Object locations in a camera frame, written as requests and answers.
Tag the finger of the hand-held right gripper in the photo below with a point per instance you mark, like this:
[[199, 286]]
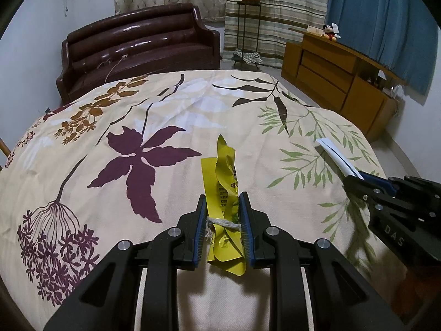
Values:
[[361, 191], [382, 183]]

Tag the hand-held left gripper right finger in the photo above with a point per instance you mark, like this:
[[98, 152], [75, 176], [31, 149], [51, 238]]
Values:
[[245, 229]]

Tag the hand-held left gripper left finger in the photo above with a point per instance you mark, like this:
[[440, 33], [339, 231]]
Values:
[[201, 231]]

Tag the long white box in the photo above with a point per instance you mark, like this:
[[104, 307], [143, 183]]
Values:
[[336, 155]]

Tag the yellow snack wrapper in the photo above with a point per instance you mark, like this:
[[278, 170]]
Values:
[[225, 186]]

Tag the wooden cabinet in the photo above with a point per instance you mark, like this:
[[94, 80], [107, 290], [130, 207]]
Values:
[[365, 103]]

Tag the floral printed blanket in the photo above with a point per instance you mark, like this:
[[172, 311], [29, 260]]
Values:
[[206, 110]]

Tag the mouse plush toy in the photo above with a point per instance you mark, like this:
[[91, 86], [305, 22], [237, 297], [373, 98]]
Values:
[[330, 34]]

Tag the tissue box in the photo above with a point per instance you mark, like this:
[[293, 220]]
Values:
[[313, 30]]

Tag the blue curtain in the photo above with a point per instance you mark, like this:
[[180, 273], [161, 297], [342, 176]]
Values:
[[379, 13]]

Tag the checkered cloth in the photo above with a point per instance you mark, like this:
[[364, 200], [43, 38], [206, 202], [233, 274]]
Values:
[[253, 57]]

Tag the striped curtain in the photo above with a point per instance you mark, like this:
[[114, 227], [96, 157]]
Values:
[[293, 7]]

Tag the brown leather sofa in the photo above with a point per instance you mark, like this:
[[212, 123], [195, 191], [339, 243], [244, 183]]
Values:
[[137, 41]]

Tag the wooden chair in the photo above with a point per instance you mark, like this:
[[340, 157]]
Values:
[[4, 148]]

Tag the black metal plant stand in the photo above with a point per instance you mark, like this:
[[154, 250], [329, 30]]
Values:
[[248, 3]]

